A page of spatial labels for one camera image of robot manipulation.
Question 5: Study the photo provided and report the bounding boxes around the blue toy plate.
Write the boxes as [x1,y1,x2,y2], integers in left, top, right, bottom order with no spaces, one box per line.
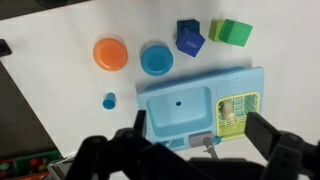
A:
[139,44,174,77]

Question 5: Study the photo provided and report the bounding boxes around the yellow-green dish rack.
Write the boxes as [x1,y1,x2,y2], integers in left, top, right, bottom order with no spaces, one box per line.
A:
[214,91,261,140]

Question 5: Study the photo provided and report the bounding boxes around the light blue toy sink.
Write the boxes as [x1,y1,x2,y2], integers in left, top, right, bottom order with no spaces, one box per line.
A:
[136,65,266,149]

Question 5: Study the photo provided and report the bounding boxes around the grey toy faucet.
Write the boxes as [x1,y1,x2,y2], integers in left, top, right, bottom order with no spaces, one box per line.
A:
[188,130,220,160]

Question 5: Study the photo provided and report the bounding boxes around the small beige toy bottle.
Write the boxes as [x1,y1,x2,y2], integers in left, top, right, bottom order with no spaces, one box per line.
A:
[221,101,237,124]

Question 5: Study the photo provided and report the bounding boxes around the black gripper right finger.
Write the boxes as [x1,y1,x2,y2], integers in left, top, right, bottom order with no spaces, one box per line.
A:
[244,111,283,161]

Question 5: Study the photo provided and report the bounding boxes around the small black flat object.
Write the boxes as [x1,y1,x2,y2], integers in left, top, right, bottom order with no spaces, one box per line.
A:
[0,38,13,57]

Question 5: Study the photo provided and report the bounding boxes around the toy storage shelf with bins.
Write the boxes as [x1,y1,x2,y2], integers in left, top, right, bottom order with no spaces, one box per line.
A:
[0,149,63,180]

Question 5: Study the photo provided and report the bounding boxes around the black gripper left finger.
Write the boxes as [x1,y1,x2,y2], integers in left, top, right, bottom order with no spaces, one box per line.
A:
[133,109,148,138]

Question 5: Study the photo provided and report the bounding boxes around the small blue toy cup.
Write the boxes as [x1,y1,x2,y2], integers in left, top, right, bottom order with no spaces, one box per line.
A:
[102,92,117,111]

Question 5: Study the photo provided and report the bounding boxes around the dark blue cube block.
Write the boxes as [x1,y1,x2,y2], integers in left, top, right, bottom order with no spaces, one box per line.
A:
[176,18,201,40]

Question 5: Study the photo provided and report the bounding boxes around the light green cube block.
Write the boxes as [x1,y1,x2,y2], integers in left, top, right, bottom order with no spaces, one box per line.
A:
[208,19,225,43]

